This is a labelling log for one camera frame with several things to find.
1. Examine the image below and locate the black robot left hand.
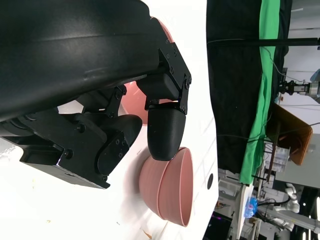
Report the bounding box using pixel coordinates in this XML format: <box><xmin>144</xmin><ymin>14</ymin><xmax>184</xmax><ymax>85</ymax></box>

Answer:
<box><xmin>0</xmin><ymin>0</ymin><xmax>193</xmax><ymax>190</ymax></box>

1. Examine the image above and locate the brown wooden board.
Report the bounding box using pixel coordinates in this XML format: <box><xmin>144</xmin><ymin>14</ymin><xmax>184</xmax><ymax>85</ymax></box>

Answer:
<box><xmin>266</xmin><ymin>102</ymin><xmax>314</xmax><ymax>166</ymax></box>

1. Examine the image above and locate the black horizontal pole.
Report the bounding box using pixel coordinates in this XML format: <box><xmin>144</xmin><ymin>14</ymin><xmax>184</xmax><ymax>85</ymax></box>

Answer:
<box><xmin>207</xmin><ymin>37</ymin><xmax>320</xmax><ymax>47</ymax></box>

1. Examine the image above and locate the black backdrop cloth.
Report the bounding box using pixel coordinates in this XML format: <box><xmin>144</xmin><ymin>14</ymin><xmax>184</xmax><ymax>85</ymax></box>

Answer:
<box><xmin>206</xmin><ymin>0</ymin><xmax>293</xmax><ymax>176</ymax></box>

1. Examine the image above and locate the blue plastic bag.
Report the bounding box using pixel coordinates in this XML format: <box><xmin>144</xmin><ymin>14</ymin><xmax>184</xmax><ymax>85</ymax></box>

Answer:
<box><xmin>244</xmin><ymin>196</ymin><xmax>259</xmax><ymax>219</ymax></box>

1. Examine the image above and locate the green backdrop cloth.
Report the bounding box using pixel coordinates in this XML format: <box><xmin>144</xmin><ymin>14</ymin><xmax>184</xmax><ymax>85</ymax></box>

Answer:
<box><xmin>238</xmin><ymin>0</ymin><xmax>277</xmax><ymax>186</ymax></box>

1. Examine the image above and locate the pink plastic bowl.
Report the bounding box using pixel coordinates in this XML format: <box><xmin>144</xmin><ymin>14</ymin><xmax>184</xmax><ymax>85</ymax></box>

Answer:
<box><xmin>121</xmin><ymin>16</ymin><xmax>176</xmax><ymax>127</ymax></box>
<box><xmin>138</xmin><ymin>159</ymin><xmax>176</xmax><ymax>218</ymax></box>
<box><xmin>156</xmin><ymin>146</ymin><xmax>195</xmax><ymax>228</ymax></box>

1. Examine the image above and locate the black metal gripper device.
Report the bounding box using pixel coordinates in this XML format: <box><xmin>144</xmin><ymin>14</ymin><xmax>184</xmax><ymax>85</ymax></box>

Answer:
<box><xmin>278</xmin><ymin>79</ymin><xmax>320</xmax><ymax>96</ymax></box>

